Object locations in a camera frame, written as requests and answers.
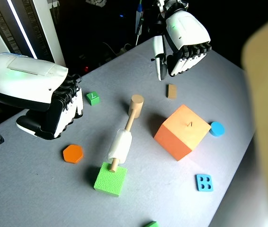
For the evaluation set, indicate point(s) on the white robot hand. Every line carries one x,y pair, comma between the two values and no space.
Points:
25,80
186,28

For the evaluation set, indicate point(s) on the wooden mallet with white wrap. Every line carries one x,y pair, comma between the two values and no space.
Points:
136,104

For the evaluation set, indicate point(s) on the large orange cube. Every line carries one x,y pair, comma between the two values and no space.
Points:
181,132

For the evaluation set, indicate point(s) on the brown wooden rectangular block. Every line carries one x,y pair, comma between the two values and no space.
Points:
172,91

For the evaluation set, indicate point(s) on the orange hexagon block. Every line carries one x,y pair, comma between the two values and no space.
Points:
73,153

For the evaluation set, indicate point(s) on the blue round disc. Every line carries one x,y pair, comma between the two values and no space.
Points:
217,128

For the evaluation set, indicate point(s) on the blue four-hole square block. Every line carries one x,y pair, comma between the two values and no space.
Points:
204,182

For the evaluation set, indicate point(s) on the green block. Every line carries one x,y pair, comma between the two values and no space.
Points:
151,224

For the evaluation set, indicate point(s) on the white pillar with light strip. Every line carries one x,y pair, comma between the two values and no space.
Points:
44,30

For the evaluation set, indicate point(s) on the small green printed cube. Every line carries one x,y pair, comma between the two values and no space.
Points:
93,98

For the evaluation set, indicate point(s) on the grey table cloth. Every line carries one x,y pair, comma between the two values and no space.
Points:
53,194

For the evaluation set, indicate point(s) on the green textured foam cube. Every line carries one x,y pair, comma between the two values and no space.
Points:
110,182

